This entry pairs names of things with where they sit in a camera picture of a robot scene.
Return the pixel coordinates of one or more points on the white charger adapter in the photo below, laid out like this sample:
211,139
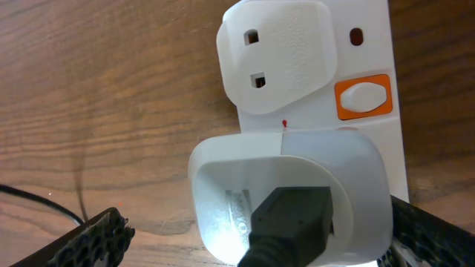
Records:
294,198

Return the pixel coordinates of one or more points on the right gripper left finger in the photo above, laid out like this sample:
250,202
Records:
100,241

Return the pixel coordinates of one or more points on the orange socket switch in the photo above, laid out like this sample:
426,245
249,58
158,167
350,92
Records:
363,97

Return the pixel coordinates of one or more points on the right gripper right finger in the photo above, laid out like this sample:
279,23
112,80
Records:
422,239

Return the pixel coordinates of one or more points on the white power strip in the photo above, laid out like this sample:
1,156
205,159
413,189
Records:
280,61

